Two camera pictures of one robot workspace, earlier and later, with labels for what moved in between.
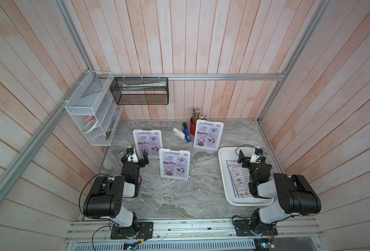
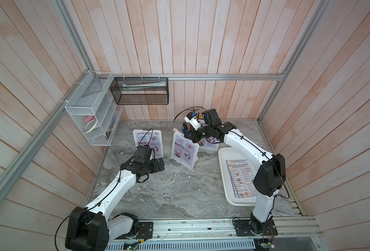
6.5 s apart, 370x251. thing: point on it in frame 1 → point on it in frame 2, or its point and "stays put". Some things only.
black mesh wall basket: x=140 y=90 stays put
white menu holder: x=151 y=141 stays put
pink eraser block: x=88 y=118 stays put
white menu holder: x=174 y=164 → x=184 y=151
